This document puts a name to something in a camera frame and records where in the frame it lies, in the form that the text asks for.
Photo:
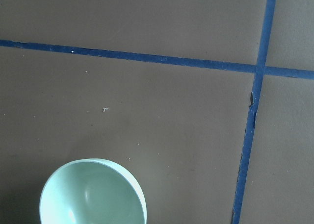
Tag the green bowl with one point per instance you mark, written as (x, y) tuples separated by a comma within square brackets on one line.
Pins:
[(92, 191)]

